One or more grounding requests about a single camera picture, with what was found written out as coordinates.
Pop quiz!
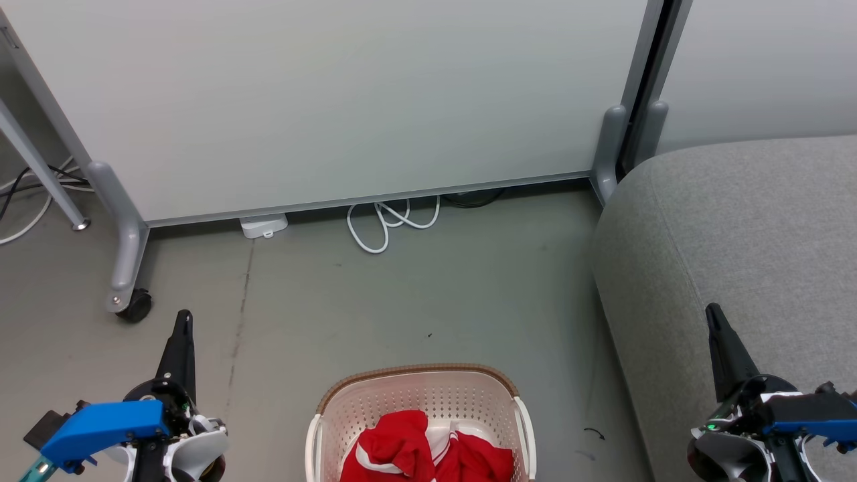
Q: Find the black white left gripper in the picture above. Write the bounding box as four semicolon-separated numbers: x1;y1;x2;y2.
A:
124;309;228;482

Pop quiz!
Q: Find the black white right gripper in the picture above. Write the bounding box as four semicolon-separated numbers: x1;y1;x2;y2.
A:
688;303;804;482

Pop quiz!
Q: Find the red and white garment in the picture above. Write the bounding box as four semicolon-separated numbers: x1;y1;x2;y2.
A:
340;410;515;482

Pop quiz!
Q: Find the grey fabric sofa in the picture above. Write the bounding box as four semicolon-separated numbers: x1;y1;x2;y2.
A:
591;134;857;482

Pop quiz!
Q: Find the black caster wheel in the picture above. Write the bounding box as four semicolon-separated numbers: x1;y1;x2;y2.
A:
116;289;153;324

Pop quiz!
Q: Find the grey partition leg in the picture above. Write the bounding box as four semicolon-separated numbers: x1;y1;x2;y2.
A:
86;161;151;315
591;104;630;206
633;100;670;168

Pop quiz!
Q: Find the white power adapter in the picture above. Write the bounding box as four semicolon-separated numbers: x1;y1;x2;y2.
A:
240;214;289;240

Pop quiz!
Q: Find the grey metal table leg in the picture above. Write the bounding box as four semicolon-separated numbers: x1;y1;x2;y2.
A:
0;100;92;232

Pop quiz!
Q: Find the white laundry basket brown rim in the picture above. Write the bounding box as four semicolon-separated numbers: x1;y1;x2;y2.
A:
305;364;538;482

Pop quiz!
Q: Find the blue left camera mount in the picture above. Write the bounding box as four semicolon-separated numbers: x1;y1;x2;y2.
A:
40;400;171;469

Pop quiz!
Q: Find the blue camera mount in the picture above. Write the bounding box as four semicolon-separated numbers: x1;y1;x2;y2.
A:
763;418;857;455
40;400;171;469

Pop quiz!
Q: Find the blue right camera mount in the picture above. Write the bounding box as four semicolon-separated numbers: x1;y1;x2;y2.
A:
763;418;857;455

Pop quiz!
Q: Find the teal left camera connector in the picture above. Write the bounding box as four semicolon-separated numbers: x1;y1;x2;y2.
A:
18;457;58;482

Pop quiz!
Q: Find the long white floor cable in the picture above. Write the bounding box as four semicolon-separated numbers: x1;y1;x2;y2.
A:
0;157;94;246

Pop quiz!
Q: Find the white coiled cable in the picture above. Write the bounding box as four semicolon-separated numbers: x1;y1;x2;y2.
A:
345;195;442;255

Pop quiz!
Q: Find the thin black floor cable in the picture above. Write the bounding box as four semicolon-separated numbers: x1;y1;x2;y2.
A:
0;165;89;223

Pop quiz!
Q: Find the white partition panel grey frame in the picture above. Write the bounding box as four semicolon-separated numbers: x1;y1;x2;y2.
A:
653;0;857;156
0;0;665;228

